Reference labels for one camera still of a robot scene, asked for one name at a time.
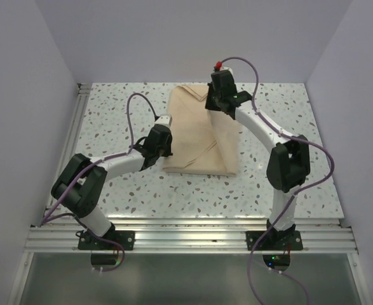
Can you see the beige cloth mat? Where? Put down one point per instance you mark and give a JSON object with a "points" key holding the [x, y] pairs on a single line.
{"points": [[204, 142]]}

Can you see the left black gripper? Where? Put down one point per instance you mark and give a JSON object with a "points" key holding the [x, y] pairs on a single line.
{"points": [[168, 152]]}

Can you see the aluminium rail frame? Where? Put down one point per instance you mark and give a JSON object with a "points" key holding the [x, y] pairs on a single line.
{"points": [[196, 214]]}

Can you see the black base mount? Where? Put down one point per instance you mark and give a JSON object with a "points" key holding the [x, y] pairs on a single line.
{"points": [[274, 241], [109, 241]]}

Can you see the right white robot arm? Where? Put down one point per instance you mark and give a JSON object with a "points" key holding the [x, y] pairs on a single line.
{"points": [[289, 161]]}

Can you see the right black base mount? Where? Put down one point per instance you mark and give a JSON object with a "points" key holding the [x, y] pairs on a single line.
{"points": [[274, 241]]}

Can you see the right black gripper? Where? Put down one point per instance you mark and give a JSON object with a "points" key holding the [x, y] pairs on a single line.
{"points": [[209, 105]]}

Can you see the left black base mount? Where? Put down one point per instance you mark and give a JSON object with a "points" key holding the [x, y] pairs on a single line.
{"points": [[109, 241]]}

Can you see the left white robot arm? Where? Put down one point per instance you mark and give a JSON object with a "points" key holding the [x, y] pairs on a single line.
{"points": [[79, 186]]}

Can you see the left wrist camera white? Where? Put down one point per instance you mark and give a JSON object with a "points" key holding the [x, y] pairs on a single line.
{"points": [[165, 120]]}

